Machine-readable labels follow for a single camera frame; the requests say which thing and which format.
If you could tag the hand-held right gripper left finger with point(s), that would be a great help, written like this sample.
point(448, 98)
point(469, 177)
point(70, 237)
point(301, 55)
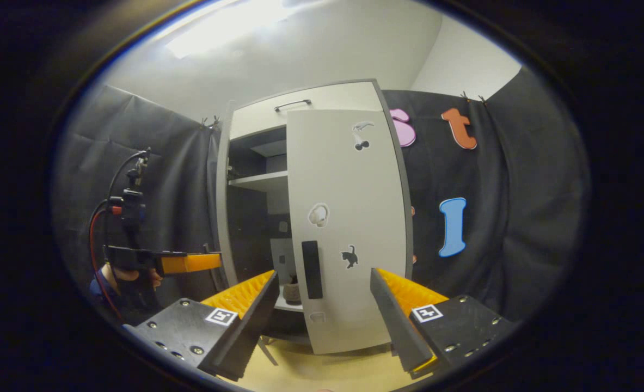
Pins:
point(253, 321)

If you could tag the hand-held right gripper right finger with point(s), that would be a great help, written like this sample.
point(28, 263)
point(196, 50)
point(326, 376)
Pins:
point(395, 321)

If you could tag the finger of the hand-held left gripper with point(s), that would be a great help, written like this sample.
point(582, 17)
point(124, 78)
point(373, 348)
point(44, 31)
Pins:
point(136, 256)

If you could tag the brown fuzzy shoe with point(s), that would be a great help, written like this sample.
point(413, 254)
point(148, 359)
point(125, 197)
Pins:
point(292, 294)

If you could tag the white shoe cabinet door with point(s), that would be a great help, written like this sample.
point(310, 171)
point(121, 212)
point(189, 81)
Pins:
point(222, 207)
point(349, 190)

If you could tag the white grey shoe cabinet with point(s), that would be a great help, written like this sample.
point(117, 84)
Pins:
point(251, 218)

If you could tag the white cabinet drawer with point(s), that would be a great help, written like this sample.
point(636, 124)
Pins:
point(332, 98)

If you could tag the ceiling light panel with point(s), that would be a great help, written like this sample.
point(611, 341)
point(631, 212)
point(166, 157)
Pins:
point(229, 27)

